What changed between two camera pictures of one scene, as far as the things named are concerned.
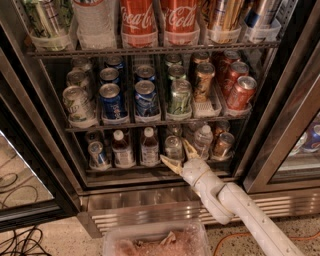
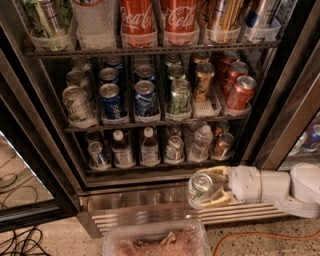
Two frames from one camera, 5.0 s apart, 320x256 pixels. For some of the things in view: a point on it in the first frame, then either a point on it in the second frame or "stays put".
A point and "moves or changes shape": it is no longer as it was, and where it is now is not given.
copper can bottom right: (223, 147) stays put
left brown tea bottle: (121, 152) stays put
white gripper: (193, 170) to (245, 184)
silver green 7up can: (174, 147) moves or changes shape
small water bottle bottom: (203, 142) stays put
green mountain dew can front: (180, 99) stays put
